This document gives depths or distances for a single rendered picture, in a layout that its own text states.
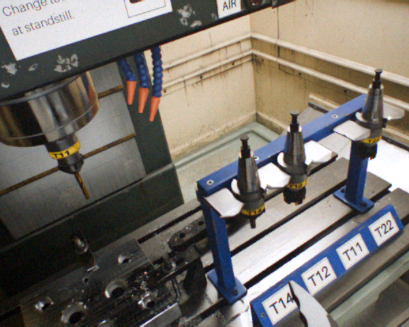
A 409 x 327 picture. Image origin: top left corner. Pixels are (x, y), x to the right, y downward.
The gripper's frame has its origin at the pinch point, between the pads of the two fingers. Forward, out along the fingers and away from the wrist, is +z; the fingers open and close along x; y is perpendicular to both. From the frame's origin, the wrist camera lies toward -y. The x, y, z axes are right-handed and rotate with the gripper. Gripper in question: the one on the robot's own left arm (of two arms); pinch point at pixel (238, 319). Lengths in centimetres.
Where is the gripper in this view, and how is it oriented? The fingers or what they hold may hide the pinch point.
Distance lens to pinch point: 41.2
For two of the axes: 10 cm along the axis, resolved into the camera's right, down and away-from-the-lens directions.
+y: 1.5, 7.8, 6.0
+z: -6.0, -4.1, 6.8
